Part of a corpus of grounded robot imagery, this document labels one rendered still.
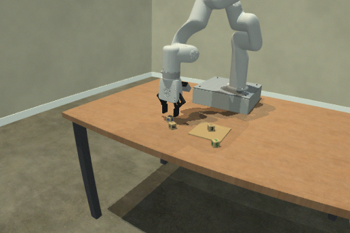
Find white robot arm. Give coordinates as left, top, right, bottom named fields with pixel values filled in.
left=161, top=0, right=263, bottom=91

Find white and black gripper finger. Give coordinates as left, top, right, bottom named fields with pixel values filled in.
left=159, top=99, right=168, bottom=114
left=174, top=93, right=186, bottom=117

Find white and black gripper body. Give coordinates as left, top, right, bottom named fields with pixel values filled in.
left=159, top=77, right=182, bottom=103

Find tan flat mat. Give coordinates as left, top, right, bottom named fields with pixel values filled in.
left=188, top=121, right=231, bottom=142

